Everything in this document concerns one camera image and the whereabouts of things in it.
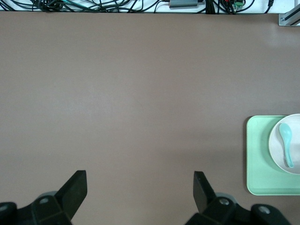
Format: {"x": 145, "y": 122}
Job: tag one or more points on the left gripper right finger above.
{"x": 206, "y": 199}

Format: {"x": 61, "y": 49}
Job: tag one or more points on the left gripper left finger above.
{"x": 70, "y": 197}

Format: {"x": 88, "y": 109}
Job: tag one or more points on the green terminal connector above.
{"x": 239, "y": 3}

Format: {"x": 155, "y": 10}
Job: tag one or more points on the aluminium camera post bracket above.
{"x": 289, "y": 17}

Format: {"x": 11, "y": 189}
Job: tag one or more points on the beige round plate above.
{"x": 276, "y": 150}

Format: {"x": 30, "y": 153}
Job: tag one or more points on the teal plastic spoon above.
{"x": 286, "y": 136}

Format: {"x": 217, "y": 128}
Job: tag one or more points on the grey hub box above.
{"x": 184, "y": 4}

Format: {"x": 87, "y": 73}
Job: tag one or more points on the light green rectangular tray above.
{"x": 257, "y": 152}

